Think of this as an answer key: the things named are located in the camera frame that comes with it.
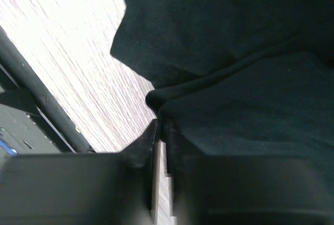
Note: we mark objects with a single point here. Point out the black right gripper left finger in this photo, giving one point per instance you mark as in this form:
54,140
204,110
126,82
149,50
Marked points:
84,188

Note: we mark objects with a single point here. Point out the black t shirt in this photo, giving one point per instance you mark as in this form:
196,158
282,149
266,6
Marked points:
237,77

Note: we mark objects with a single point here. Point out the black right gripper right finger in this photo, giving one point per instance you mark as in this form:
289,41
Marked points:
208,189

